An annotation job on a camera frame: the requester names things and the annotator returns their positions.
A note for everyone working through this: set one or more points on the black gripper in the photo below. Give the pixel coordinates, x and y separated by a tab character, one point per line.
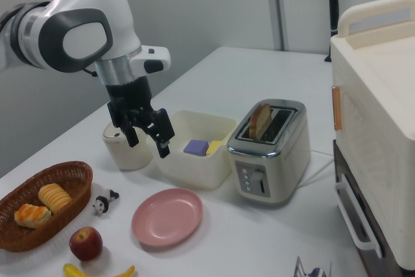
129	95

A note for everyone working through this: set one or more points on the cream toaster lever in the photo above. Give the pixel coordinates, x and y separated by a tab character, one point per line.
257	178

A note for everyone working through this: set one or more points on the cream and chrome toaster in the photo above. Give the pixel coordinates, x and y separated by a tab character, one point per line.
291	160

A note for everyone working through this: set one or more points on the cream lidded trash can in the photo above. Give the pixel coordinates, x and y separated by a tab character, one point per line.
126	157

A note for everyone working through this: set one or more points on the purple cube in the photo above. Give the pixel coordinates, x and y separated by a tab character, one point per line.
194	148

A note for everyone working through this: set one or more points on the cream plastic bin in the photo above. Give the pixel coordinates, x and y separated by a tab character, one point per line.
191	170

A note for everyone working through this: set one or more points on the yellow cube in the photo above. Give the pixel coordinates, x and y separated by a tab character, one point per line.
214	148

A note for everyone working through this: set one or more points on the panda figurine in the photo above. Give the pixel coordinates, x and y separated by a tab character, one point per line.
103	204

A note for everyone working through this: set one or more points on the pink plate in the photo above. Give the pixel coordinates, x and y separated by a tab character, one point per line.
167	217

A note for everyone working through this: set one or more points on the brown wicker basket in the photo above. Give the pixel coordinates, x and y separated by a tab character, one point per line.
78	192

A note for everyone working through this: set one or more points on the long striped bread roll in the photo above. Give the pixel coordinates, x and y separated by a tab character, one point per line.
55	197

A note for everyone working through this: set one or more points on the toast bread slice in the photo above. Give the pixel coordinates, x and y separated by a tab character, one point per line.
259	121

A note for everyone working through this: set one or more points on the red apple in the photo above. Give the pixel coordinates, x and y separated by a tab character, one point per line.
86	244

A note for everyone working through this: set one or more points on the orange glazed bread roll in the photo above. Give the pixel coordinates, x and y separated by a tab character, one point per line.
32	216

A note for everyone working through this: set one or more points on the yellow banana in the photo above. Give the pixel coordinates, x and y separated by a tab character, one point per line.
74	271

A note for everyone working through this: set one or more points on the black pole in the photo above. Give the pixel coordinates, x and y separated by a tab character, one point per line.
333	4

